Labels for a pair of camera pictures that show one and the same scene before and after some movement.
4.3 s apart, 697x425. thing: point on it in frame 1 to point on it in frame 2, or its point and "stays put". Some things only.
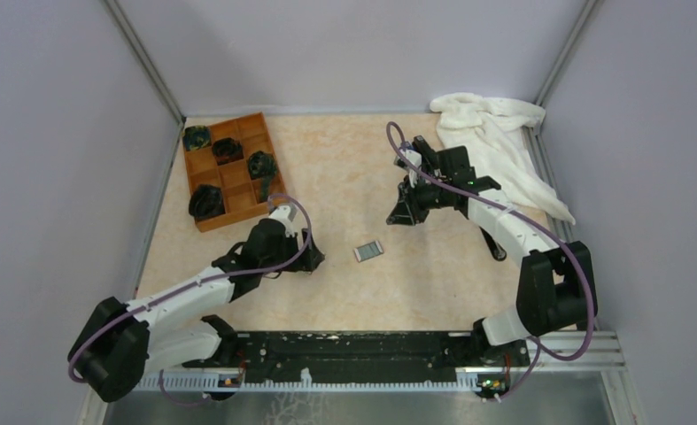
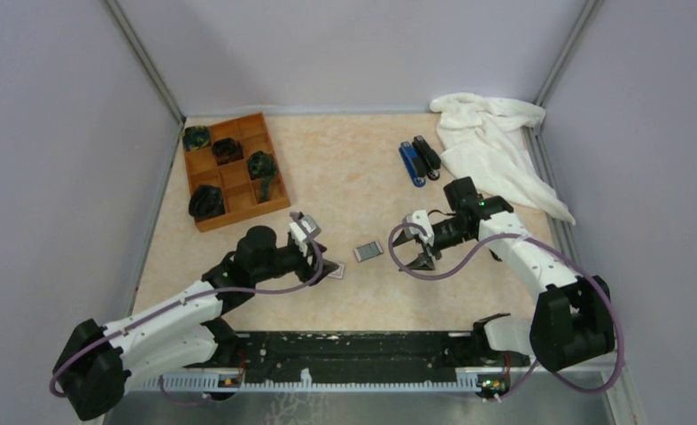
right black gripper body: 420,199 to 434,250
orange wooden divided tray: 241,162 stays put
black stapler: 420,142 stays put
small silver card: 367,251 stays put
